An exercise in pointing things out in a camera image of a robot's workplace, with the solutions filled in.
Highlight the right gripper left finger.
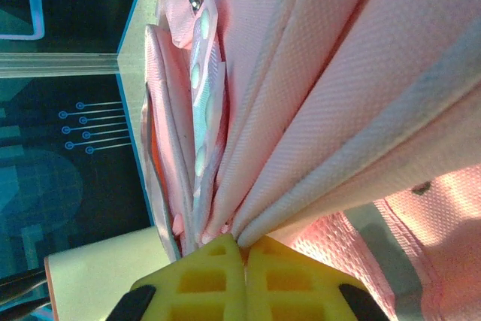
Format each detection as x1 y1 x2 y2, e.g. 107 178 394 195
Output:
108 233 248 321

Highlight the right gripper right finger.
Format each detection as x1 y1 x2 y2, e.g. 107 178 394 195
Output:
244 235 394 321

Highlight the pink backpack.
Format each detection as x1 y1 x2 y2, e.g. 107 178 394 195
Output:
141 0 481 321

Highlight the beige knife block orange rim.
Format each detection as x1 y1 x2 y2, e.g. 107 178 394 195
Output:
43 225 182 321

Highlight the black knife handle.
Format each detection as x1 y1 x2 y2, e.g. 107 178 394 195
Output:
0 268 50 309

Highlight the aluminium frame post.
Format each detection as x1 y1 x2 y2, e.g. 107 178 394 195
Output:
0 51 122 80

